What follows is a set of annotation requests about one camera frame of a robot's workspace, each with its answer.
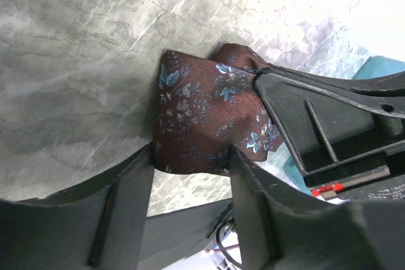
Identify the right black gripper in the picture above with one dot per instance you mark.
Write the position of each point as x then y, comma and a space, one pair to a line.
346, 136

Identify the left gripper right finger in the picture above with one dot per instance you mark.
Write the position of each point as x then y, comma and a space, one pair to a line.
279, 227

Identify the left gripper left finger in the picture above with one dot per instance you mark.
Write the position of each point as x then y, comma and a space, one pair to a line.
96, 224

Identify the brown blue floral tie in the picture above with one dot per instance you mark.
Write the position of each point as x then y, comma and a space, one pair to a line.
207, 106

